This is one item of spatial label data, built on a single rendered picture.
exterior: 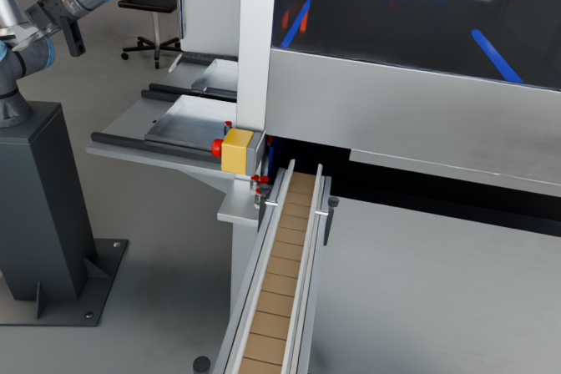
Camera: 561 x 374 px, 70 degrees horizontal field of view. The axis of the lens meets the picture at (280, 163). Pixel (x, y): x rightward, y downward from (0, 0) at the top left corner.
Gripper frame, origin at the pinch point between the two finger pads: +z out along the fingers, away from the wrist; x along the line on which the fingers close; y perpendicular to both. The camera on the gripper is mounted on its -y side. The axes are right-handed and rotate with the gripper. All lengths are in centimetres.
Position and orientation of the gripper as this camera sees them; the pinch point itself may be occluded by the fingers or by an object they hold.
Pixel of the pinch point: (30, 45)
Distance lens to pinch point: 144.6
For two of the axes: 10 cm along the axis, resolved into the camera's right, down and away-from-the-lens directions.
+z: -8.7, 3.5, 3.4
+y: -4.8, -7.6, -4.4
